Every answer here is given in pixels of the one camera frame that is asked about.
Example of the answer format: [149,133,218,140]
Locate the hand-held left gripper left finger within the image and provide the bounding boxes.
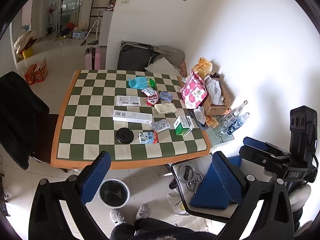
[29,151,112,240]

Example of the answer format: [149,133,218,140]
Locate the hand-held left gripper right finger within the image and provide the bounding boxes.
[212,151,295,240]

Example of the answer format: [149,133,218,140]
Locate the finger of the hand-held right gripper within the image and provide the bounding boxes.
[239,146,288,173]
[243,136,292,157]

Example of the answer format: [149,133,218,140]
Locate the white trash can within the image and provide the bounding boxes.
[98,179,130,208]

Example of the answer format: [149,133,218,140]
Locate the long white card package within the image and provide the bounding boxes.
[112,109,153,125]

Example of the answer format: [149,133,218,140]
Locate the red white snack packet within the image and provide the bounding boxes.
[146,93,160,106]

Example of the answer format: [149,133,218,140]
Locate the person's right forearm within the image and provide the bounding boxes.
[286,184,313,230]

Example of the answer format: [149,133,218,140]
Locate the dark label plastic bottle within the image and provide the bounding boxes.
[215,112,250,138]

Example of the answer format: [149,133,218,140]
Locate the glass side table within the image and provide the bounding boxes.
[202,115,235,143]

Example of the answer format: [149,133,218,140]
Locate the clear glass bottle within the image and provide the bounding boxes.
[220,100,249,133]

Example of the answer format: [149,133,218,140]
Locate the grey fuzzy slipper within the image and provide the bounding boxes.
[109,209,125,225]
[136,204,152,220]

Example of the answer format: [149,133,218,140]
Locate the orange snack packet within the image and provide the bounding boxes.
[205,116,218,128]

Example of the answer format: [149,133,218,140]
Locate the black round lid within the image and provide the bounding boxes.
[116,127,135,144]

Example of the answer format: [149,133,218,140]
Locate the smiley plastic bag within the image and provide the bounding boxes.
[167,192,190,215]

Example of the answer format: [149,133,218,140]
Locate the green checkered tablecloth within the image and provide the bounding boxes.
[51,69,212,170]

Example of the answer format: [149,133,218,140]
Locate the crumpled white tissue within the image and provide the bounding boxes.
[192,107,208,128]

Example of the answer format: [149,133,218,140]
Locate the person's left leg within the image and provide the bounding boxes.
[110,223,137,240]

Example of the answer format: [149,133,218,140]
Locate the person's leg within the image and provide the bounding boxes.
[134,217,215,240]
[110,223,137,240]

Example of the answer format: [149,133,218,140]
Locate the dark wooden chair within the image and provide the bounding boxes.
[30,114,68,173]

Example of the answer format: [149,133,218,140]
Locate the white plastic bag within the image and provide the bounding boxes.
[204,76,224,105]

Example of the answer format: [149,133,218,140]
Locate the small milk carton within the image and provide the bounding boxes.
[138,131,159,145]

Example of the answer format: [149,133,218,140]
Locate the green white medicine box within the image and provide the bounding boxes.
[173,115,195,136]

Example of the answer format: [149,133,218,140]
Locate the pink flower paper bag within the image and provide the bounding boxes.
[180,70,208,110]

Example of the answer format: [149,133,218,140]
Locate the blister pack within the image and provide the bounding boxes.
[149,119,170,132]

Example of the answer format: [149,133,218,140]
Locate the person's right leg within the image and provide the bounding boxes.
[134,217,215,240]

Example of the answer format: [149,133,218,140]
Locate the yellow snack bag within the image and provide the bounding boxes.
[192,57,213,78]

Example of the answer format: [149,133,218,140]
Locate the cream packet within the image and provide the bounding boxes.
[154,102,177,116]

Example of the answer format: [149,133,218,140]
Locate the small blue packet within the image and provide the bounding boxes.
[159,91,174,103]

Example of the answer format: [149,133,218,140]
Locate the black jacket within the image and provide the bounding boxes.
[0,71,50,170]

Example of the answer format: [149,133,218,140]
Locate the teal packet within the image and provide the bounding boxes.
[128,76,148,89]

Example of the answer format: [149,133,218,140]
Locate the white board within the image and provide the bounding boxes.
[144,57,183,74]

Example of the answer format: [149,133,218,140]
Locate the grey round cushion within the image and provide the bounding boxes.
[157,45,185,68]

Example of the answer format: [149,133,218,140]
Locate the red cardboard box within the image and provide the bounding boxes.
[34,57,48,83]
[24,64,38,85]

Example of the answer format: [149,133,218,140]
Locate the pink suitcase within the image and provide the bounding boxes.
[84,47,102,70]

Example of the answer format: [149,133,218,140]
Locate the grey folding bed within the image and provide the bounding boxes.
[117,40,173,72]

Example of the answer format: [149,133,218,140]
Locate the yellow bin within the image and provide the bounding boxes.
[22,46,34,59]

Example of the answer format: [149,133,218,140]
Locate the broom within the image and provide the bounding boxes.
[80,15,100,46]

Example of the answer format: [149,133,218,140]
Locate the white fridge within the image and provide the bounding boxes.
[98,9,114,47]

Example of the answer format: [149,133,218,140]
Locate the bedding pile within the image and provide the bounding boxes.
[13,30,37,54]

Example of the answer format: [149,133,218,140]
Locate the black coat rack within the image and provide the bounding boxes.
[54,0,68,40]

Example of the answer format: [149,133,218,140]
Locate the metal ring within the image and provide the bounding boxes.
[178,163,194,182]
[186,175,203,193]

